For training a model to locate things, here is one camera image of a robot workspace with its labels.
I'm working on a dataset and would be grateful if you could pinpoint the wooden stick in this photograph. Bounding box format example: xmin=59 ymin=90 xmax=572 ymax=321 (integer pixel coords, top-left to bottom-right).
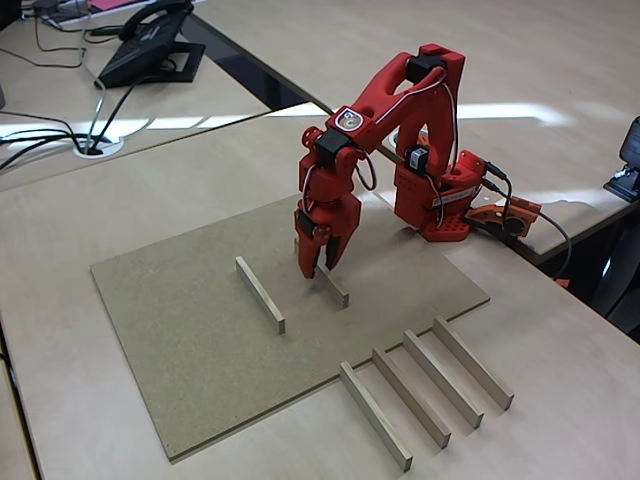
xmin=402 ymin=329 xmax=486 ymax=431
xmin=292 ymin=238 xmax=350 ymax=310
xmin=233 ymin=255 xmax=287 ymax=336
xmin=371 ymin=347 xmax=453 ymax=449
xmin=432 ymin=315 xmax=516 ymax=412
xmin=338 ymin=361 xmax=415 ymax=474

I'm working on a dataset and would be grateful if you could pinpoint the brown MDF board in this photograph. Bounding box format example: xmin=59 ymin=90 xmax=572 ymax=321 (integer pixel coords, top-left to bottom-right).
xmin=89 ymin=175 xmax=492 ymax=465

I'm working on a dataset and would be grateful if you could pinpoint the black desk phone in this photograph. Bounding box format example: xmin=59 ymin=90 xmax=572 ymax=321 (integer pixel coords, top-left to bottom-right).
xmin=96 ymin=0 xmax=207 ymax=90

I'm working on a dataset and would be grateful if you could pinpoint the black office chair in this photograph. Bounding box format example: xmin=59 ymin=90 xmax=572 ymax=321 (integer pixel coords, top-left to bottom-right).
xmin=592 ymin=214 xmax=640 ymax=346

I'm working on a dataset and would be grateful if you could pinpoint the black clamp-mounted stand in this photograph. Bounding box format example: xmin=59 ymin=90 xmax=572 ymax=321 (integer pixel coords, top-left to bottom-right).
xmin=602 ymin=114 xmax=640 ymax=204

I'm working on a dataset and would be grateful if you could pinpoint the pink paper sheet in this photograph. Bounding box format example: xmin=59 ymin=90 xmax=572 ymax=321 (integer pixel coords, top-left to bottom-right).
xmin=88 ymin=0 xmax=147 ymax=11

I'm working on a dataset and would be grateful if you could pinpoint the dark monitor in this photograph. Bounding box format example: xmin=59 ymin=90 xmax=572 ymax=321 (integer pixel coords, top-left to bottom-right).
xmin=0 ymin=0 xmax=25 ymax=32

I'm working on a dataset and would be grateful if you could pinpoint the black plugged robot cable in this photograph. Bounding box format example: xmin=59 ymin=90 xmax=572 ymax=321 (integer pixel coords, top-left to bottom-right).
xmin=480 ymin=178 xmax=509 ymax=224
xmin=484 ymin=162 xmax=514 ymax=221

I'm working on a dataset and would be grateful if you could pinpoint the white cable grommet with cables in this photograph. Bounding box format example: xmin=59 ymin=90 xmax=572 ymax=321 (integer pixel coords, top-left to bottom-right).
xmin=72 ymin=134 xmax=125 ymax=160

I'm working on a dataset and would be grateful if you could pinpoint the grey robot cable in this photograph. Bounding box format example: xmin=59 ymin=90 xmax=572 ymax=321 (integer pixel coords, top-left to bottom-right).
xmin=537 ymin=212 xmax=573 ymax=280

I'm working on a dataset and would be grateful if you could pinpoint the black phone cable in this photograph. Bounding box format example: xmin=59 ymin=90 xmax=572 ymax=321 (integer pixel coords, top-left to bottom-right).
xmin=88 ymin=74 xmax=151 ymax=151

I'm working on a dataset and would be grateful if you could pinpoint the pale grey-green cable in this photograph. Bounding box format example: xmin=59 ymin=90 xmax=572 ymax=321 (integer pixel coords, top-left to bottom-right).
xmin=78 ymin=4 xmax=109 ymax=151

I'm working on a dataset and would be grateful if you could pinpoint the black desk cable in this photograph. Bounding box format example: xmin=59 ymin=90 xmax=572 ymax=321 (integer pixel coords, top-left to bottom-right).
xmin=0 ymin=128 xmax=86 ymax=174
xmin=0 ymin=110 xmax=84 ymax=151

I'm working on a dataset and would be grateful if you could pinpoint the thin black cable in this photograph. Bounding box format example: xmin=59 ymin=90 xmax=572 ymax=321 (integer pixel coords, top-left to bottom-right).
xmin=0 ymin=14 xmax=86 ymax=69

